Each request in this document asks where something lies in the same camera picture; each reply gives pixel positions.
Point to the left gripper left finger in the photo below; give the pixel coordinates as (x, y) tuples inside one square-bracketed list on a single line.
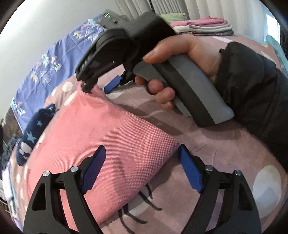
[(45, 212)]

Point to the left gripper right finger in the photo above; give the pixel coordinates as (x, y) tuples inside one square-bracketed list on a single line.
[(226, 203)]

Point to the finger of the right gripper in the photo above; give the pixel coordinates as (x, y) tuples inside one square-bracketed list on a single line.
[(123, 79), (87, 86)]

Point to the pink garment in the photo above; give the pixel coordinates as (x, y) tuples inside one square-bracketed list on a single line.
[(122, 198)]

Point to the black jacket sleeve forearm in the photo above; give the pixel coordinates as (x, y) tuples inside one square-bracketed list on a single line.
[(256, 91)]

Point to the stack of folded clothes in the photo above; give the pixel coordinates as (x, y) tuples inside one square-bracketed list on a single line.
[(207, 26)]

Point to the person's right hand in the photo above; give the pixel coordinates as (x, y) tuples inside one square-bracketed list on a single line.
[(207, 58)]

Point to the blue tree-print headboard cover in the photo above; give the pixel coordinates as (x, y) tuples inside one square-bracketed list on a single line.
[(56, 65)]

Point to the navy star-patterned garment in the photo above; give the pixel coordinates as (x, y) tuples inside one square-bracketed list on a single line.
[(33, 131)]

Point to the green pillow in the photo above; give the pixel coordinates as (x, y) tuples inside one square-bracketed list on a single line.
[(172, 17)]

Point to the mauve polka-dot blanket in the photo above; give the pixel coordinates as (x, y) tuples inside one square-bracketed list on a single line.
[(167, 201)]

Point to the white pleated curtain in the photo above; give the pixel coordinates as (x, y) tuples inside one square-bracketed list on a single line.
[(247, 17)]

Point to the teal quilted bedspread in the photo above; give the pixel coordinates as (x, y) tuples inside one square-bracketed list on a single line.
[(277, 48)]

